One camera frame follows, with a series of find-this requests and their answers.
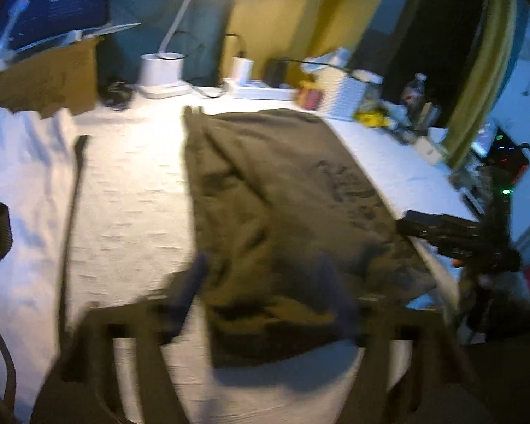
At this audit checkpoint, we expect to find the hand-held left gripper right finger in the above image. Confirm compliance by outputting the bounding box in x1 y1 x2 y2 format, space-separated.
313 256 482 424

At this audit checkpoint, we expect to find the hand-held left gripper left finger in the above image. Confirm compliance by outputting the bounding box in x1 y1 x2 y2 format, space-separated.
29 254 213 424

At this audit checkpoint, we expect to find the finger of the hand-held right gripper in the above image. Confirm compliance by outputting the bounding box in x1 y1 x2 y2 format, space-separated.
400 210 484 236
424 232 484 260

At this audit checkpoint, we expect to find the brown t-shirt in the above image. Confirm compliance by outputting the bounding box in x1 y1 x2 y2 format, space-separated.
183 106 438 369

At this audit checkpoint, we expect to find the white power bank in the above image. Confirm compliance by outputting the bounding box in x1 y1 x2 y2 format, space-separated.
414 137 442 165

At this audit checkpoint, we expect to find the steel tumbler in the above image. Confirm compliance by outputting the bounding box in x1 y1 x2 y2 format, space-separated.
419 103 443 132

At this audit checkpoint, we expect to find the white textured table cloth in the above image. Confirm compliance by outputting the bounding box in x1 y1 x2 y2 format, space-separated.
0 84 478 424

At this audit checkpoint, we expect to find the yellow snack bag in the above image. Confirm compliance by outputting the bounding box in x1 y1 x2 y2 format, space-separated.
354 110 390 128

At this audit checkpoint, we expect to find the clear plastic water bottle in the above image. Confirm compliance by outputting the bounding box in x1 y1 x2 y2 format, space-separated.
402 73 427 116

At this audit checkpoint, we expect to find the clear jar with white lid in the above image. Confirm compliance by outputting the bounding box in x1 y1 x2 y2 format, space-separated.
357 70 384 112

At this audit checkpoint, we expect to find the yellow curtain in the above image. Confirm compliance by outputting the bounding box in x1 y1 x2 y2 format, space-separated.
444 0 528 169

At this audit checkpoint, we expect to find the white plastic basket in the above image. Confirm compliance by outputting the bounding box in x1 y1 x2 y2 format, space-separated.
322 73 368 121

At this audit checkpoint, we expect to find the red tin can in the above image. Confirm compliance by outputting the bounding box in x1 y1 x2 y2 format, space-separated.
298 86 326 110

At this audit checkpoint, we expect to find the white power strip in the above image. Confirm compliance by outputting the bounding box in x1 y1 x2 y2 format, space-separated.
229 78 302 100

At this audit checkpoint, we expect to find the white desk lamp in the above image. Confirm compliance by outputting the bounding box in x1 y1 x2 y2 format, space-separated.
139 0 272 99

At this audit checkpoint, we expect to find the white crumpled cloth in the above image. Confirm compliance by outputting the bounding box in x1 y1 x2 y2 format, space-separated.
0 106 78 213

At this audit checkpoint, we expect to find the black power adapter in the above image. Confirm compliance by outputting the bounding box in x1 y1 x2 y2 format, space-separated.
265 59 289 88

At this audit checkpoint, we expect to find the white charger plug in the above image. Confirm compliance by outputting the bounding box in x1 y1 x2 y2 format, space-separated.
233 57 253 82

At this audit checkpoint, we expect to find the brown cardboard box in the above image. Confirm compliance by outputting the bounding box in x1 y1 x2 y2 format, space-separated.
0 36 103 118

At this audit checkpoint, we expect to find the blue computer monitor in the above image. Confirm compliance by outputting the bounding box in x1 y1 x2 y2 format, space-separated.
0 0 112 54

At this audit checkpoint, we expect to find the black strap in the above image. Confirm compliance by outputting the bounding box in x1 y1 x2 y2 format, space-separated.
57 135 92 343

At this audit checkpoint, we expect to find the black cable bundle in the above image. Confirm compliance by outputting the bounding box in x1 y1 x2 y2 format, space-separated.
102 80 134 110

